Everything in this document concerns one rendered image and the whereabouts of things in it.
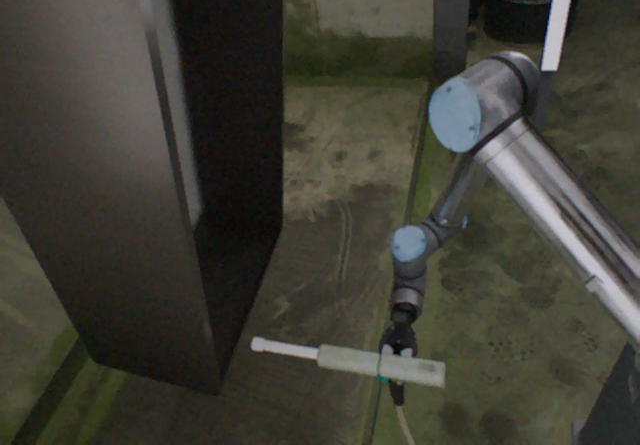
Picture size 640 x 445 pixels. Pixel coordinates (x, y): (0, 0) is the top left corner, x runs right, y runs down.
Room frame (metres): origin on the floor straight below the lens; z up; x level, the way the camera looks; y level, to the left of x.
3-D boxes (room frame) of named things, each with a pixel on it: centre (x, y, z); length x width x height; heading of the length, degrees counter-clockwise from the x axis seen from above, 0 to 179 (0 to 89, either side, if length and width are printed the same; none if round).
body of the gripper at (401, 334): (0.72, -0.14, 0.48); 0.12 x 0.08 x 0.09; 158
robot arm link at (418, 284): (0.88, -0.20, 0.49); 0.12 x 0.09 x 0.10; 158
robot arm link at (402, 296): (0.80, -0.17, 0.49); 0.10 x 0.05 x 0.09; 68
